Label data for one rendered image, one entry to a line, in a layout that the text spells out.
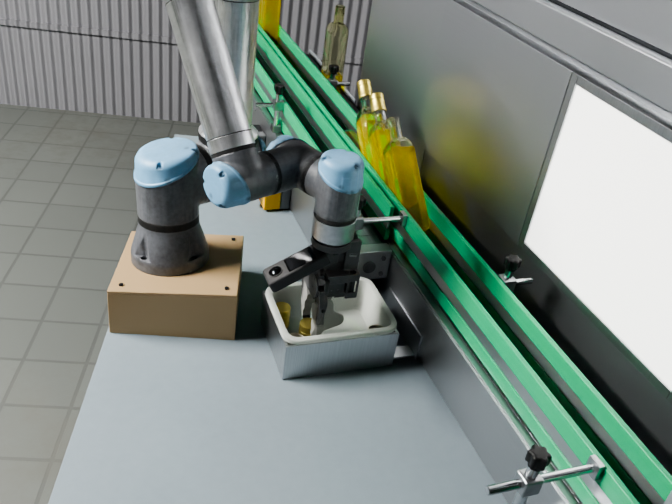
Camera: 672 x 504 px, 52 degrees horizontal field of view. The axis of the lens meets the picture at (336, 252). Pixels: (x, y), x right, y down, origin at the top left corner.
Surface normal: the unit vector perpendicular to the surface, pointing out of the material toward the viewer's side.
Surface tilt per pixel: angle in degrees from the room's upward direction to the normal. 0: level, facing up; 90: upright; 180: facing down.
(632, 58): 90
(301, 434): 0
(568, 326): 90
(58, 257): 0
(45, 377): 0
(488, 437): 90
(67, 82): 90
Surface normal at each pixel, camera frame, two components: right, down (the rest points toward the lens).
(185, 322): 0.06, 0.55
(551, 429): -0.94, 0.07
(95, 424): 0.13, -0.83
